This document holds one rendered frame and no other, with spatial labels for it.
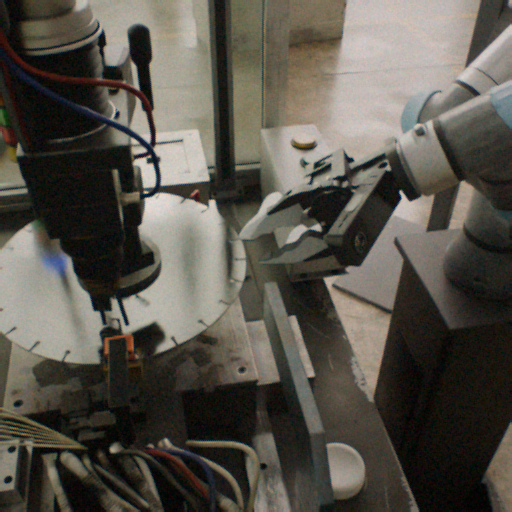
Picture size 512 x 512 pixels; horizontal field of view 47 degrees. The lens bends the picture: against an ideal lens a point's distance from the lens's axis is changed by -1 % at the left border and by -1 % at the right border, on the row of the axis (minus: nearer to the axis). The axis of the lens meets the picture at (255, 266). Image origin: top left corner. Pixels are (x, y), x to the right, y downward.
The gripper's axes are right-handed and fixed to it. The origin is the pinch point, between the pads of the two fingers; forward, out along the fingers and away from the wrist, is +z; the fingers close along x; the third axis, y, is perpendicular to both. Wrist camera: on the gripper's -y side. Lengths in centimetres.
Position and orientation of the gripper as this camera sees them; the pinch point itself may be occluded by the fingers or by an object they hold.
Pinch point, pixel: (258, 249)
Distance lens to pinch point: 73.0
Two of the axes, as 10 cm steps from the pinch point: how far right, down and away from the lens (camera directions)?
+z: -8.3, 3.7, 4.1
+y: 0.8, -6.6, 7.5
